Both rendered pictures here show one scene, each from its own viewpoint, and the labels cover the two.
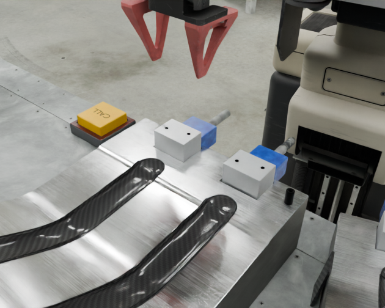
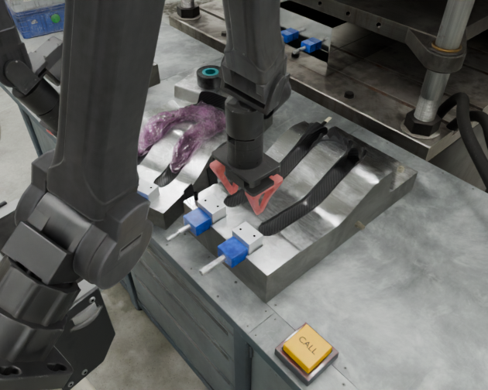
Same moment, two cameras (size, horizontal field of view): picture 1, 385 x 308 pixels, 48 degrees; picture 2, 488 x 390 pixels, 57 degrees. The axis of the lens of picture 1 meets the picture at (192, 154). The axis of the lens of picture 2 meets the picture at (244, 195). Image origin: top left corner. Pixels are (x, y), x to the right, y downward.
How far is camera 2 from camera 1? 1.08 m
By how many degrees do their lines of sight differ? 99
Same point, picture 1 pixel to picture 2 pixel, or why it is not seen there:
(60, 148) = (343, 336)
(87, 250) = (299, 190)
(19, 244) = (328, 186)
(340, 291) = (190, 179)
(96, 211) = (297, 213)
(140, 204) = (273, 210)
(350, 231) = (166, 203)
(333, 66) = not seen: hidden behind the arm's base
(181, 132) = (245, 230)
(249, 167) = (212, 201)
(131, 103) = not seen: outside the picture
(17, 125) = (396, 379)
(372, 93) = not seen: hidden behind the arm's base
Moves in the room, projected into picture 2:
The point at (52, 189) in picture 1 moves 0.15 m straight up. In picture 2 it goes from (324, 226) to (334, 169)
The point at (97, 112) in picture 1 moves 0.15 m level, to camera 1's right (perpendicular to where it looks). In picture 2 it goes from (312, 347) to (226, 333)
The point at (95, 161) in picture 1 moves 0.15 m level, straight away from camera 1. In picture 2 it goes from (301, 241) to (318, 306)
